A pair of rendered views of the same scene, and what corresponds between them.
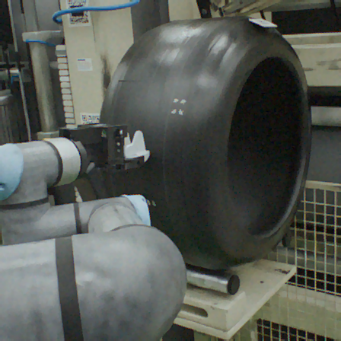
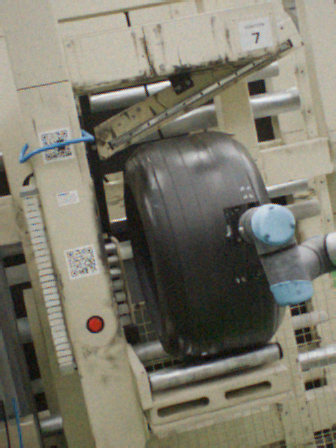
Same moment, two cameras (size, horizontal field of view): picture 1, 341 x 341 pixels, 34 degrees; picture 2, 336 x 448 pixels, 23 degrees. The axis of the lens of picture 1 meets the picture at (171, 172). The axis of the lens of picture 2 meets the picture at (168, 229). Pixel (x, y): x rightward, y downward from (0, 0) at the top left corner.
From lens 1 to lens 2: 1.49 m
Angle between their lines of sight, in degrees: 45
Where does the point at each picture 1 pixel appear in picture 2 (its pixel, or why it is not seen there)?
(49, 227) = (308, 259)
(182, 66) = (228, 164)
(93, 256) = not seen: outside the picture
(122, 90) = (181, 194)
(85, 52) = (68, 185)
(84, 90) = (69, 225)
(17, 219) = (296, 255)
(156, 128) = not seen: hidden behind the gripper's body
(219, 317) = (283, 379)
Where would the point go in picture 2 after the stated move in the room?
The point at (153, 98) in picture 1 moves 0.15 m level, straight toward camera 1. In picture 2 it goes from (219, 192) to (272, 186)
